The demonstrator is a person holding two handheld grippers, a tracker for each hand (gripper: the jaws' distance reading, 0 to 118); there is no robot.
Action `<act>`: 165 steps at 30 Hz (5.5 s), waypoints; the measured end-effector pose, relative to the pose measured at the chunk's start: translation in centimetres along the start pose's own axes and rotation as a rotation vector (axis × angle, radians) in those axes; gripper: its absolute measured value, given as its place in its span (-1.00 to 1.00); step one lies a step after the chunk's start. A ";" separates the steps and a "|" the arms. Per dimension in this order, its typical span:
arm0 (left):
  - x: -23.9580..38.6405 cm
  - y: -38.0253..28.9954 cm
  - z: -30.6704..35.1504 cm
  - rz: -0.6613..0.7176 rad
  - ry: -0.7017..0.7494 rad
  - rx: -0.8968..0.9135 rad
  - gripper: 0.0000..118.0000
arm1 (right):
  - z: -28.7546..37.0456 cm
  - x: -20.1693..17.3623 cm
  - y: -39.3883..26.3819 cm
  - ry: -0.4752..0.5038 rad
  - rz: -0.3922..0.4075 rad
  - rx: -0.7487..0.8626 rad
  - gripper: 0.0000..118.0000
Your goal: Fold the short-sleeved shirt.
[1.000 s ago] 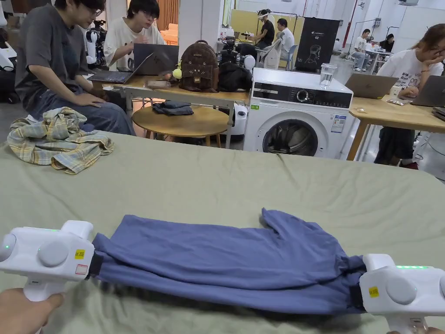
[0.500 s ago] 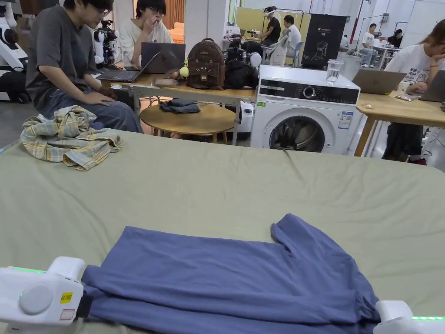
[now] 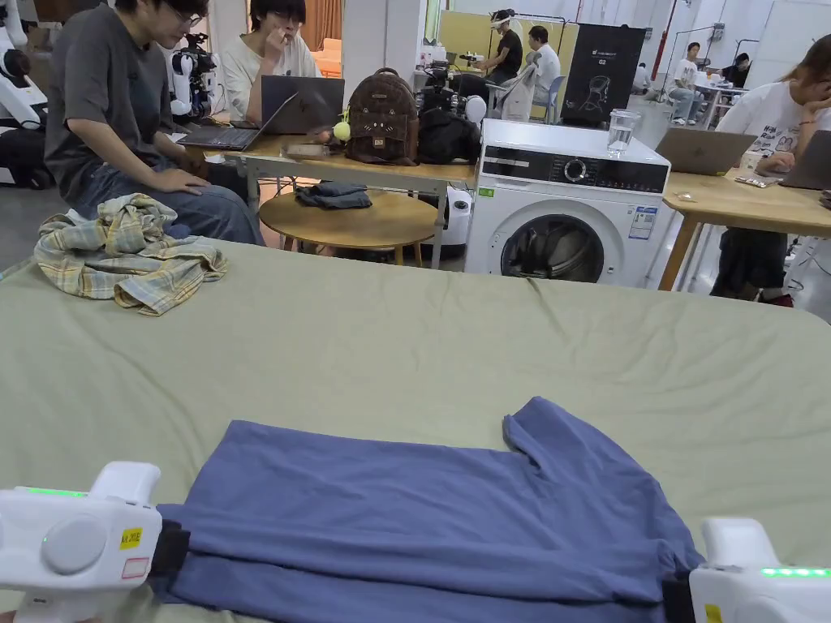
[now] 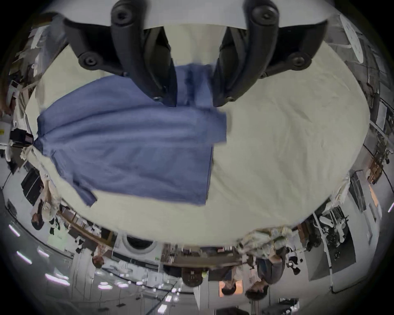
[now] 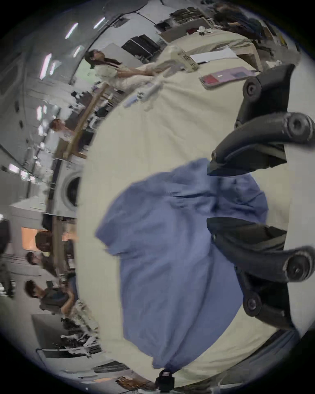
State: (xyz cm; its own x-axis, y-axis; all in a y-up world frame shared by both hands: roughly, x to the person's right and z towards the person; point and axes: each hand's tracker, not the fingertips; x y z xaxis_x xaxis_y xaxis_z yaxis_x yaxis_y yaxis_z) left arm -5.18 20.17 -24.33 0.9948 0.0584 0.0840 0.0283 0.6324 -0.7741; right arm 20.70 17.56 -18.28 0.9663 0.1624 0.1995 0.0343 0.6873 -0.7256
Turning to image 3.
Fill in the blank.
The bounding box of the black banner stand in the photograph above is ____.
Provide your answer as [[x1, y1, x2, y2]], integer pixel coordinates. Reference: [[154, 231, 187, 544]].
[[559, 22, 648, 128]]

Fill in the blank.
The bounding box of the dark blue shirt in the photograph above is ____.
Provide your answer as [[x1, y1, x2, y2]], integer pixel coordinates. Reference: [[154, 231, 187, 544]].
[[150, 395, 706, 623]]

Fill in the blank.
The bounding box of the round wooden low table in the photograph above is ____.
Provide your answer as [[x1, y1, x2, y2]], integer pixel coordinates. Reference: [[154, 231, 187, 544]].
[[258, 181, 444, 269]]

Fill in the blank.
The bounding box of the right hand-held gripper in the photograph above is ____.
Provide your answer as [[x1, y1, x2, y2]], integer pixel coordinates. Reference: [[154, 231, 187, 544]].
[[661, 517, 831, 623]]

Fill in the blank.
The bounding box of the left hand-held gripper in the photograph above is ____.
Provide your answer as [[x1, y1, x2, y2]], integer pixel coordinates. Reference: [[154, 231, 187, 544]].
[[0, 462, 192, 623]]

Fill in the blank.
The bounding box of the wooden table with laptops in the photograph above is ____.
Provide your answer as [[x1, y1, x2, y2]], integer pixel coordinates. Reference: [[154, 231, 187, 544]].
[[654, 127, 831, 292], [174, 67, 483, 260]]

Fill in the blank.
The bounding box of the bed with pale green sheet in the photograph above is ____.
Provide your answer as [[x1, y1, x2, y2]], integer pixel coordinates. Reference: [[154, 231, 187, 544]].
[[0, 236, 831, 623]]

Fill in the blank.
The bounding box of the yellow grey plaid shirt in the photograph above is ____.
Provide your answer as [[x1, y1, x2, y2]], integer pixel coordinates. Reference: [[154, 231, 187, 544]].
[[33, 193, 229, 318]]

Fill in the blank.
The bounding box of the white washing machine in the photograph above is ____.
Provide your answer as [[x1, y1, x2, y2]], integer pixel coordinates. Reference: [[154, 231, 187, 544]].
[[463, 109, 672, 289]]

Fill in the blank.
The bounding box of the chair with draped clothes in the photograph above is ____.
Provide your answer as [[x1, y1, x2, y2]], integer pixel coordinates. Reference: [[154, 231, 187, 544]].
[[485, 51, 567, 126]]

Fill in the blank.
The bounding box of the white and black robot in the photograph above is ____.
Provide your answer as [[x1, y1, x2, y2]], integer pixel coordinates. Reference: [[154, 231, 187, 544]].
[[170, 32, 219, 123]]

